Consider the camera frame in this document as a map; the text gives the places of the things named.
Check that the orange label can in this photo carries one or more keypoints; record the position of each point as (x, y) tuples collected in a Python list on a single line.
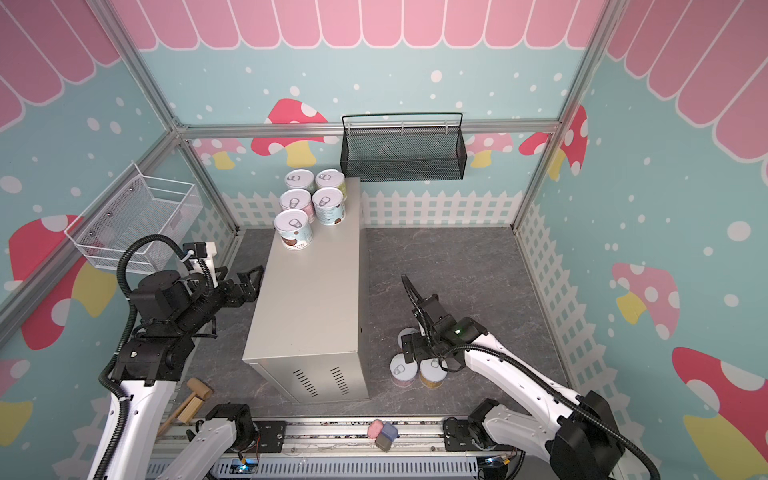
[(432, 372)]

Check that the black mesh wall basket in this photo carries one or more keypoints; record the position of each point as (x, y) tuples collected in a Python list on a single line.
[(403, 147)]

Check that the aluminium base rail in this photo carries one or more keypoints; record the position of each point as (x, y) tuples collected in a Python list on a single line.
[(428, 447)]

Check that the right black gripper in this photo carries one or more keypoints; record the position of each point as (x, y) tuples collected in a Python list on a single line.
[(425, 312)]

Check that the green label can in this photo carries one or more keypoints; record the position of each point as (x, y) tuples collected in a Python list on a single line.
[(331, 178)]

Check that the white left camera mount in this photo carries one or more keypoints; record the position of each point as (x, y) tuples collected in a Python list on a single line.
[(201, 257)]

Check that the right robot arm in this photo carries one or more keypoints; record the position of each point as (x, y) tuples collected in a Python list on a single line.
[(576, 434)]

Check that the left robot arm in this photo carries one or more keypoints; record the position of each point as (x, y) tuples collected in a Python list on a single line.
[(167, 313)]

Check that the pink blue grey erasers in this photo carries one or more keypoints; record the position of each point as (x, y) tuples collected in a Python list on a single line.
[(384, 434)]

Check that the grey metal cabinet counter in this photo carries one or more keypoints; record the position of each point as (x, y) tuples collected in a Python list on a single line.
[(308, 336)]

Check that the wooden block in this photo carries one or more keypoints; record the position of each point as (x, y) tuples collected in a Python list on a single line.
[(199, 393)]

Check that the pink label can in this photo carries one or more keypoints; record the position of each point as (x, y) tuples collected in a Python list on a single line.
[(403, 333), (299, 199), (403, 374)]

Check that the teal label can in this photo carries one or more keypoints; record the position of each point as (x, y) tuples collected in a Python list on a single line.
[(301, 179), (294, 229)]

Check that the white wire wall basket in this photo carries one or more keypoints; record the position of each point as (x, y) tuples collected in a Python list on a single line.
[(134, 206)]

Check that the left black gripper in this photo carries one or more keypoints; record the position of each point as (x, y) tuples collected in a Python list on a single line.
[(250, 292)]

